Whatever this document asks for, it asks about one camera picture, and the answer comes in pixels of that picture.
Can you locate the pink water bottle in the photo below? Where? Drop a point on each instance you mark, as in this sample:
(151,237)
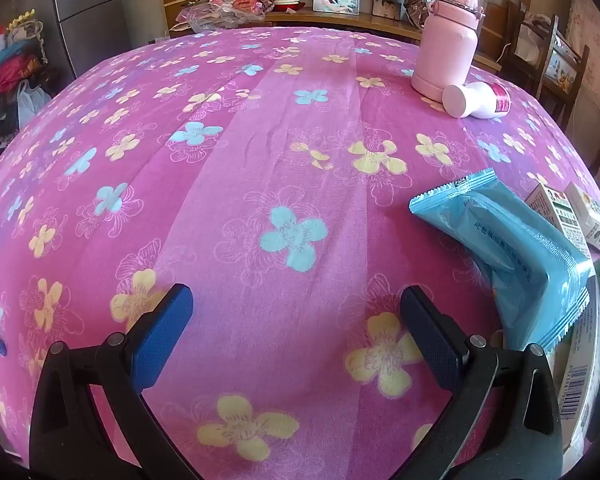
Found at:
(445,45)

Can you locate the blue snack packet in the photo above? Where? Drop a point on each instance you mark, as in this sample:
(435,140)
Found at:
(510,240)

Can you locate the red bowl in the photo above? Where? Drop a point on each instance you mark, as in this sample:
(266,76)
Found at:
(287,4)

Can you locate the wooden chair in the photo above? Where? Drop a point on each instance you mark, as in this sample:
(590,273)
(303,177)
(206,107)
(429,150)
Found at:
(555,45)

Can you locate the pile of clear plastic bags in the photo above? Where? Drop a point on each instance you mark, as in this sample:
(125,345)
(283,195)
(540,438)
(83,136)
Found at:
(220,7)

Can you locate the small green white carton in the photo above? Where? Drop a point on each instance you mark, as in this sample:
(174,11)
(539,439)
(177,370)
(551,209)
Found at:
(550,207)

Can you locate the grey refrigerator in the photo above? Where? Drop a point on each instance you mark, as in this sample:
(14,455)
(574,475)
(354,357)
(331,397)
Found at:
(85,5)

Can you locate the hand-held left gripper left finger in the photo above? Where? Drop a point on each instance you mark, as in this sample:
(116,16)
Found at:
(162,332)

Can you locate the white bottle magenta label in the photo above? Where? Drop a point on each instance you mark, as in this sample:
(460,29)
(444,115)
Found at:
(475,100)

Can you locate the pink floral tablecloth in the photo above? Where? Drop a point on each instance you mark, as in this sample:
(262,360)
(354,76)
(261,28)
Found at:
(280,160)

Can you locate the small photo frame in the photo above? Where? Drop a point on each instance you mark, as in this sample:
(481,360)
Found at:
(385,8)

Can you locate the white plastic bag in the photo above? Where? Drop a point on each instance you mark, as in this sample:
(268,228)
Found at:
(30,102)

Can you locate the white orange snack packet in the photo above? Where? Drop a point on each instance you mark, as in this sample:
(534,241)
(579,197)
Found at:
(577,375)

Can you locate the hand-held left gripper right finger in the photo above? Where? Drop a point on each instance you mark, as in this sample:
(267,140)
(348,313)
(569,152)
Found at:
(432,345)

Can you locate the pile of colourful bags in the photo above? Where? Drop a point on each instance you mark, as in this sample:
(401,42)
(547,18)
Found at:
(10,55)

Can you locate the wooden cabinet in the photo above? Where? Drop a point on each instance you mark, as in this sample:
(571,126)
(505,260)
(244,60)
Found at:
(330,22)

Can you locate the long white green carton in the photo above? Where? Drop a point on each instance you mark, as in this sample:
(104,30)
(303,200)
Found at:
(592,220)

